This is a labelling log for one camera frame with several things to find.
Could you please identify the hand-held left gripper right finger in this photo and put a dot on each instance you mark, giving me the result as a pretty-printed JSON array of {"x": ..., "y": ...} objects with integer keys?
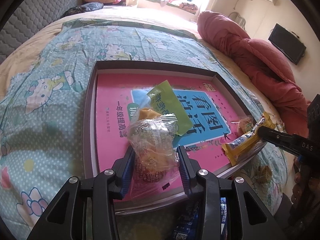
[{"x": 183, "y": 170}]

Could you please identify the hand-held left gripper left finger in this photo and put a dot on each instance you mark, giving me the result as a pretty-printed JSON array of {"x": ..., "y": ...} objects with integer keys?
[{"x": 127, "y": 170}]

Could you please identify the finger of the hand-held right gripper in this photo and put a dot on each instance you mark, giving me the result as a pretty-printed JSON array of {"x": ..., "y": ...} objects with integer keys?
[{"x": 277, "y": 137}]

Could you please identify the green label cake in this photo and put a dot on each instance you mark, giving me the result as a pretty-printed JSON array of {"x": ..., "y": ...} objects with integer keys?
[{"x": 246, "y": 126}]

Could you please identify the clear pastry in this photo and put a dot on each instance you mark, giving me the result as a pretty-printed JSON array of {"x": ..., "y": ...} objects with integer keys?
[{"x": 152, "y": 145}]

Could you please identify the yellow snack packet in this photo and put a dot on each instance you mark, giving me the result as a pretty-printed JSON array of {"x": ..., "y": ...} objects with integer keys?
[{"x": 240, "y": 147}]

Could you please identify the shallow cardboard box tray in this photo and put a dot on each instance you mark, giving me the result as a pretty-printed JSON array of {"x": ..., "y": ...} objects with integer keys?
[{"x": 87, "y": 130}]

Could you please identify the blue biscuit packet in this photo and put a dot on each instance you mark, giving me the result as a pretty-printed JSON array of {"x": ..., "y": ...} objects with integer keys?
[{"x": 185, "y": 230}]

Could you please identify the green pastry packet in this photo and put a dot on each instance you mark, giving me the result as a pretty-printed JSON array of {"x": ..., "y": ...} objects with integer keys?
[{"x": 172, "y": 105}]

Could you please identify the person's right hand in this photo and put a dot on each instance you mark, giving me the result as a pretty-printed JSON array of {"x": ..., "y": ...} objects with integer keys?
[{"x": 298, "y": 177}]

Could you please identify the small brown wrapped candy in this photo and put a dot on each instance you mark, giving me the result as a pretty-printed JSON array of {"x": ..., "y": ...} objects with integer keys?
[{"x": 265, "y": 175}]

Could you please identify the pink book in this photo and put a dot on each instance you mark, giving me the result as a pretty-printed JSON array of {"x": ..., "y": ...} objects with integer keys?
[{"x": 112, "y": 130}]

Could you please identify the black television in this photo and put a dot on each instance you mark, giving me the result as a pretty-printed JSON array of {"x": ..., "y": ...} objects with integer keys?
[{"x": 287, "y": 43}]

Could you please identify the red quilt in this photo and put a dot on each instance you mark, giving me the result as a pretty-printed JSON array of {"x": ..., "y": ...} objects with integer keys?
[{"x": 250, "y": 55}]

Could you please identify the cartoon cat printed blanket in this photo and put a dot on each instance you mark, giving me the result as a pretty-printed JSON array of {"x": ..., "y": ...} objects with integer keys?
[{"x": 50, "y": 62}]

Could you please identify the floral patterned cloth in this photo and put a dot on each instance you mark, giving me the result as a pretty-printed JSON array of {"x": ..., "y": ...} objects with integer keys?
[{"x": 188, "y": 7}]

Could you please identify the beige bed sheet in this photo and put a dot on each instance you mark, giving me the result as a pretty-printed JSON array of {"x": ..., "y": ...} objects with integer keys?
[{"x": 32, "y": 37}]

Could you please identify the dark patterned cloth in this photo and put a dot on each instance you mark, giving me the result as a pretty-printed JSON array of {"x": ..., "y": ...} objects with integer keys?
[{"x": 87, "y": 7}]

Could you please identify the grey quilted headboard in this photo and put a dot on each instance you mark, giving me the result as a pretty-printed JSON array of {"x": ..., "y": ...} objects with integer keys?
[{"x": 37, "y": 12}]

